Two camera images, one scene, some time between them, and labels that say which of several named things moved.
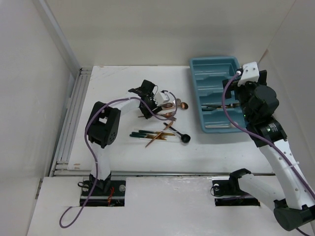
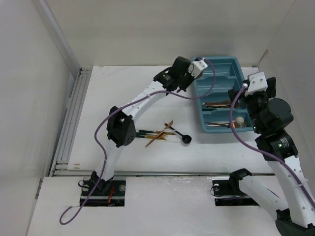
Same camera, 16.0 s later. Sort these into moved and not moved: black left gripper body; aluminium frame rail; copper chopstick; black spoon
Moved: black left gripper body
Not moved: aluminium frame rail; black spoon; copper chopstick
